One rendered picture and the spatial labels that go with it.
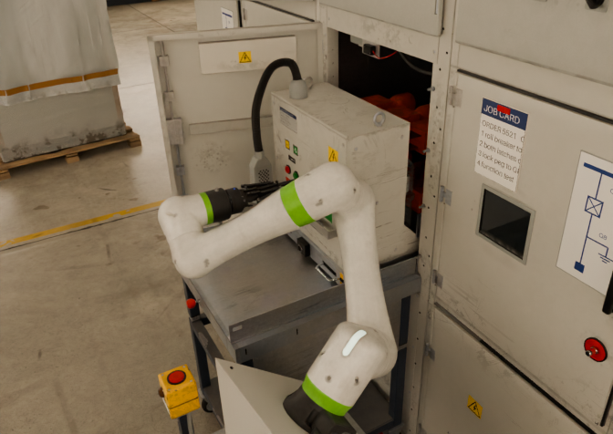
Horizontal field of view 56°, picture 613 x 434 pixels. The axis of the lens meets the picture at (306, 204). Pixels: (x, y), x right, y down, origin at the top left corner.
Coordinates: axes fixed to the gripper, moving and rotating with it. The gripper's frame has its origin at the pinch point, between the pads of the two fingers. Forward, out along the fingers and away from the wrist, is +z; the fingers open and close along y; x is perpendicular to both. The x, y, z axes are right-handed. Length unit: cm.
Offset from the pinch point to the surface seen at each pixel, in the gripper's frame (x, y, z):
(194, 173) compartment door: -20, -65, -10
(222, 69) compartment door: 21, -58, 3
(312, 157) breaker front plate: 2.4, -9.9, 13.3
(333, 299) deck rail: -36.2, 13.7, 6.7
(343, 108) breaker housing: 16.1, -11.3, 25.7
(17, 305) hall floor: -123, -166, -92
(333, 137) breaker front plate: 13.8, 3.1, 13.3
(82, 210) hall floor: -123, -262, -40
